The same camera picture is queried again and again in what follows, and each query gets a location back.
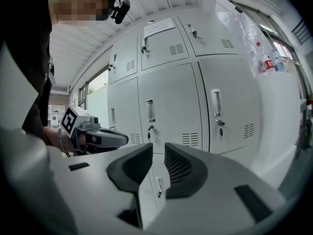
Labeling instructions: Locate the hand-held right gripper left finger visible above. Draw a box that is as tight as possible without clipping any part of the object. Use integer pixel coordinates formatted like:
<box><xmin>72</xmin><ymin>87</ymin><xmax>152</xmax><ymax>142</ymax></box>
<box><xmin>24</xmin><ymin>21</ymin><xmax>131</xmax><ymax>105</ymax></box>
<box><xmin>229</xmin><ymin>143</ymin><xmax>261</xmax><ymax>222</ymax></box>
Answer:
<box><xmin>47</xmin><ymin>143</ymin><xmax>154</xmax><ymax>235</ymax></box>

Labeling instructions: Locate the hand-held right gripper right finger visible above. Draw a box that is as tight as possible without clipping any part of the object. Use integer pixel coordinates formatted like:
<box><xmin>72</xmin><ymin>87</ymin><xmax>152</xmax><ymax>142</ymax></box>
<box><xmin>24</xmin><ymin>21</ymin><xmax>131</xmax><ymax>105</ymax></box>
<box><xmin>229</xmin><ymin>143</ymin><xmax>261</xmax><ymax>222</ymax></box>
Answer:
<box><xmin>146</xmin><ymin>142</ymin><xmax>287</xmax><ymax>235</ymax></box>

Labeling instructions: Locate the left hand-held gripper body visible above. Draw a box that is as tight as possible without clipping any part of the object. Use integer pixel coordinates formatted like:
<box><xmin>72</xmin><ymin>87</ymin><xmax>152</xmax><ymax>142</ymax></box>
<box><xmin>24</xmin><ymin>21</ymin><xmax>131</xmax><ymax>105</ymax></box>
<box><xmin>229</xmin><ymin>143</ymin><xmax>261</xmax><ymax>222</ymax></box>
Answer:
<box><xmin>61</xmin><ymin>104</ymin><xmax>101</xmax><ymax>154</ymax></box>

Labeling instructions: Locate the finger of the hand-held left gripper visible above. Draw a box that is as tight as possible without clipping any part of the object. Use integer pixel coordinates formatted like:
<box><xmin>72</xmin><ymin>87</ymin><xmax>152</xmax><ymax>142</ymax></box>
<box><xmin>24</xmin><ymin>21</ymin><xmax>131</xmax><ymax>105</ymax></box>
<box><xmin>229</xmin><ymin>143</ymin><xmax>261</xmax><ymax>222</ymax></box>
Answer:
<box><xmin>85</xmin><ymin>128</ymin><xmax>128</xmax><ymax>148</ymax></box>

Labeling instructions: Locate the locker door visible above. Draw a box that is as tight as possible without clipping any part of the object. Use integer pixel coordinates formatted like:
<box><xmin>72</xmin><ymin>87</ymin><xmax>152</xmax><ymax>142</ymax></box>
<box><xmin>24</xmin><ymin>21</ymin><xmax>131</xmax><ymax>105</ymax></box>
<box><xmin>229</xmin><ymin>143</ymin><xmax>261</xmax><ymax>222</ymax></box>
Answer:
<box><xmin>151</xmin><ymin>153</ymin><xmax>172</xmax><ymax>214</ymax></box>

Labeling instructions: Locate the grey metal locker cabinet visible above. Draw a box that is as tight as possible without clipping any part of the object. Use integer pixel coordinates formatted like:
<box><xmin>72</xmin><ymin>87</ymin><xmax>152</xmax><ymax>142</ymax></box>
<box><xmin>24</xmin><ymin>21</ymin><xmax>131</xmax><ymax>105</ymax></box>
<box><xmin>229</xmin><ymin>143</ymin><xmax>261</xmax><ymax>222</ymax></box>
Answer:
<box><xmin>106</xmin><ymin>15</ymin><xmax>261</xmax><ymax>230</ymax></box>

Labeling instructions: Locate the person's left forearm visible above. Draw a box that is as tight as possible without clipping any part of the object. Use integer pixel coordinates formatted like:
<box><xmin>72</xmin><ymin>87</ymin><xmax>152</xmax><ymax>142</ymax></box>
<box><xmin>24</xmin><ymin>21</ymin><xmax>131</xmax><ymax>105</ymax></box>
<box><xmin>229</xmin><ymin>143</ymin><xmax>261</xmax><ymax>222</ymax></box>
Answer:
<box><xmin>43</xmin><ymin>126</ymin><xmax>63</xmax><ymax>154</ymax></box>

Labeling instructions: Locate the person's left hand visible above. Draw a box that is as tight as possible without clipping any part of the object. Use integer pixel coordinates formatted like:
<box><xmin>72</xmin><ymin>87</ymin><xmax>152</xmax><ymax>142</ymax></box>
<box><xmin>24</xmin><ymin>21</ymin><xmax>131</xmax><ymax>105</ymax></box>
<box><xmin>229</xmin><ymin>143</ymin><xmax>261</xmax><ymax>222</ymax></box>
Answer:
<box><xmin>62</xmin><ymin>131</ymin><xmax>86</xmax><ymax>156</ymax></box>

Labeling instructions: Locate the white shelf unit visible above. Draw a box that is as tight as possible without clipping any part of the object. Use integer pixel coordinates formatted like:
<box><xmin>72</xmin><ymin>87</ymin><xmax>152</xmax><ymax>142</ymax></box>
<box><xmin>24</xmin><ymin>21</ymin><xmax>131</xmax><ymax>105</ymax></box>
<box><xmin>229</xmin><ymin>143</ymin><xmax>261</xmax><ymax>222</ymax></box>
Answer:
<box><xmin>47</xmin><ymin>104</ymin><xmax>66</xmax><ymax>127</ymax></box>

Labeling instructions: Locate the person's black shirt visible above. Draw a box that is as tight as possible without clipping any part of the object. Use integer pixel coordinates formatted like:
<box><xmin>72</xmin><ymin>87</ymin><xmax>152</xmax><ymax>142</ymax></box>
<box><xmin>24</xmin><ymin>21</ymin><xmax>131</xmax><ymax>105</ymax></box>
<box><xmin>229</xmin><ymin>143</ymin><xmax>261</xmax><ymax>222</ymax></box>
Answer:
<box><xmin>0</xmin><ymin>0</ymin><xmax>56</xmax><ymax>148</ymax></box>

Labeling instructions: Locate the person's head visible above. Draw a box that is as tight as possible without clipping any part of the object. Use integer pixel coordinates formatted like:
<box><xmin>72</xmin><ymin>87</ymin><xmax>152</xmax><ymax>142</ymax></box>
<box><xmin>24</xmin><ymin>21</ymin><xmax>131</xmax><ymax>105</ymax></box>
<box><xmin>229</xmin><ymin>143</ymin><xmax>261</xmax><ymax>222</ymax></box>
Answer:
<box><xmin>47</xmin><ymin>0</ymin><xmax>118</xmax><ymax>27</ymax></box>

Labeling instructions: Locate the white paper notice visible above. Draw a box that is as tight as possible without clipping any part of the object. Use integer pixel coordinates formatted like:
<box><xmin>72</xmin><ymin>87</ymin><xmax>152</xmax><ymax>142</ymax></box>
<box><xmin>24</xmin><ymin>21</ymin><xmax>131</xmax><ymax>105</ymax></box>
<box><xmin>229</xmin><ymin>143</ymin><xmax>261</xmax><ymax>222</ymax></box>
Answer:
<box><xmin>143</xmin><ymin>18</ymin><xmax>176</xmax><ymax>38</ymax></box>

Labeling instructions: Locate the water bottle with red label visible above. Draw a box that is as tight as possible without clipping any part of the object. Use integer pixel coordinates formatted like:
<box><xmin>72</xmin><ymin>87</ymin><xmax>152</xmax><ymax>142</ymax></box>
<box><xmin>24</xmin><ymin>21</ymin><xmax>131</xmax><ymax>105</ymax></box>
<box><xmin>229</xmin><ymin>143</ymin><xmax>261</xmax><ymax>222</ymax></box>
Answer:
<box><xmin>260</xmin><ymin>54</ymin><xmax>276</xmax><ymax>72</ymax></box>

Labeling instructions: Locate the water bottle with blue label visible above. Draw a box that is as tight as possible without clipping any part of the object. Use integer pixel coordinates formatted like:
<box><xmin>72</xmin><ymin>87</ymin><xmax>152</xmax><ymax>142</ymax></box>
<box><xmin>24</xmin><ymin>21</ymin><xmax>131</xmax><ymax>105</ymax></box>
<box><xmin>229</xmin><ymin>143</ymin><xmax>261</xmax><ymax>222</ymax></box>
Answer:
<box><xmin>271</xmin><ymin>49</ymin><xmax>287</xmax><ymax>72</ymax></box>

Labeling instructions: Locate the clear plastic wrap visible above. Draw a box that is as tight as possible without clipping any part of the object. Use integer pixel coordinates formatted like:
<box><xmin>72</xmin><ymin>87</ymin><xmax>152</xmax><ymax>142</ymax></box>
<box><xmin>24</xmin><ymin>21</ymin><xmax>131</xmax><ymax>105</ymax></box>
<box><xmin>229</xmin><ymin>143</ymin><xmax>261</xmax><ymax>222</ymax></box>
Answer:
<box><xmin>217</xmin><ymin>10</ymin><xmax>269</xmax><ymax>76</ymax></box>

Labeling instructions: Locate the black window frame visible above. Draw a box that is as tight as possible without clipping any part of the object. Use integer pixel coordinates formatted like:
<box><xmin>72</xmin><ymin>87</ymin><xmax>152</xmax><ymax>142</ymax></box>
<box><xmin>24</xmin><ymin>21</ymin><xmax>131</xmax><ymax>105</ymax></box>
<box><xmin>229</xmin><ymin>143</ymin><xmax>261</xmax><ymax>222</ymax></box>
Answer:
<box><xmin>77</xmin><ymin>70</ymin><xmax>110</xmax><ymax>112</ymax></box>
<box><xmin>229</xmin><ymin>0</ymin><xmax>313</xmax><ymax>68</ymax></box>

